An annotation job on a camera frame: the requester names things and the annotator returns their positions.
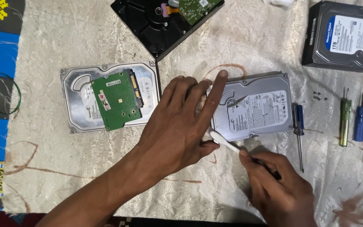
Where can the person's right hand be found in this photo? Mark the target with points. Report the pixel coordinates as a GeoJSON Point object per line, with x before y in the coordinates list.
{"type": "Point", "coordinates": [282, 198]}

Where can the person's left hand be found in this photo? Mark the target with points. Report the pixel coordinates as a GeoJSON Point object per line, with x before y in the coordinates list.
{"type": "Point", "coordinates": [172, 138]}

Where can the white toothbrush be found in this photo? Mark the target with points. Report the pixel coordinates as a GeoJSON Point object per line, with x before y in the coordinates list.
{"type": "Point", "coordinates": [225, 143]}

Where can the silver hard drive white label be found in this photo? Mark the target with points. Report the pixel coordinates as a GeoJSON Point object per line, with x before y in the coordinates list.
{"type": "Point", "coordinates": [257, 110]}

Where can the large green circuit board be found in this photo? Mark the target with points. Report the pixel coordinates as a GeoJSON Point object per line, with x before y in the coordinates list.
{"type": "Point", "coordinates": [117, 101]}

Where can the silver hard drive under board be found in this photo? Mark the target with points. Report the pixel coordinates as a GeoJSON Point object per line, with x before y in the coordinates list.
{"type": "Point", "coordinates": [77, 104]}

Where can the black open hard drive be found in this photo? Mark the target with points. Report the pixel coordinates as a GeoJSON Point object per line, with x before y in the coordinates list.
{"type": "Point", "coordinates": [150, 28]}

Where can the cream textured cloth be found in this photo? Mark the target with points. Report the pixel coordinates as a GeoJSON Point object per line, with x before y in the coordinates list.
{"type": "Point", "coordinates": [58, 176]}

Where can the small green circuit board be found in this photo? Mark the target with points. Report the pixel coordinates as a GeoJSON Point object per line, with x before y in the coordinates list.
{"type": "Point", "coordinates": [197, 9]}

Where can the green rubber band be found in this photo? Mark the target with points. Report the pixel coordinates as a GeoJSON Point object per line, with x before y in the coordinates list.
{"type": "Point", "coordinates": [19, 94]}

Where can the hard drive with blue label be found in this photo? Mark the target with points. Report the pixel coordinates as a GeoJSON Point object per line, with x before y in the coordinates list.
{"type": "Point", "coordinates": [347, 37]}

